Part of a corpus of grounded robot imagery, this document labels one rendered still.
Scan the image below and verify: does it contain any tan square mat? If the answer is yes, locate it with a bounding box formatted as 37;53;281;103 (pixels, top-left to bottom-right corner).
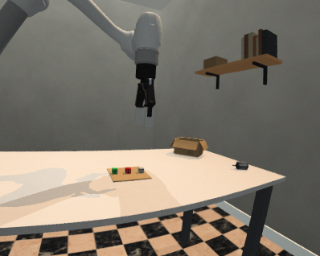
107;167;152;182

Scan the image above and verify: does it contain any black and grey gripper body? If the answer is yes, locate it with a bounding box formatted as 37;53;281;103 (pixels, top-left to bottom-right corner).
136;63;156;89

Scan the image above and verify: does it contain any open brown cardboard box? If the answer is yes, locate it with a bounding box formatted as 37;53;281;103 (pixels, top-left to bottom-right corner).
170;137;208;158

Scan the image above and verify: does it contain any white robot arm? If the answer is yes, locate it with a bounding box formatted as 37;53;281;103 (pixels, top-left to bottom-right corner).
0;0;162;66

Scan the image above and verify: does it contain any red die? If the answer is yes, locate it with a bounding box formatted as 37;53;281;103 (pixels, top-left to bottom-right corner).
125;167;131;174

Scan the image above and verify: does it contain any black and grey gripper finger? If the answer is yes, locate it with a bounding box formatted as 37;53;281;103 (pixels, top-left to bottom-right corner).
135;83;145;123
141;78;156;127

